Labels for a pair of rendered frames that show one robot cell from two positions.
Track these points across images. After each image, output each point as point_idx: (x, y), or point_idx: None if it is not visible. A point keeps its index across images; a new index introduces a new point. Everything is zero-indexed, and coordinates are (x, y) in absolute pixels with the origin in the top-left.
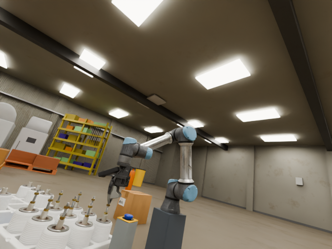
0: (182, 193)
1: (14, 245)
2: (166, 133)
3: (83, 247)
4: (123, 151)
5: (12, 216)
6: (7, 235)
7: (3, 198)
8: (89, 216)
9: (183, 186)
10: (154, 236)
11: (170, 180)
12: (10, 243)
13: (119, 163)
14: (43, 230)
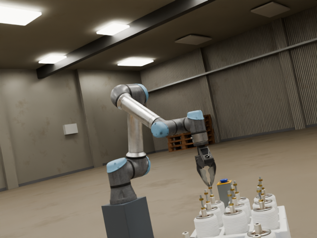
0: (146, 167)
1: (284, 215)
2: (127, 95)
3: None
4: (205, 127)
5: (275, 215)
6: (283, 220)
7: None
8: None
9: (145, 159)
10: (139, 232)
11: (122, 161)
12: (285, 216)
13: (207, 141)
14: (274, 197)
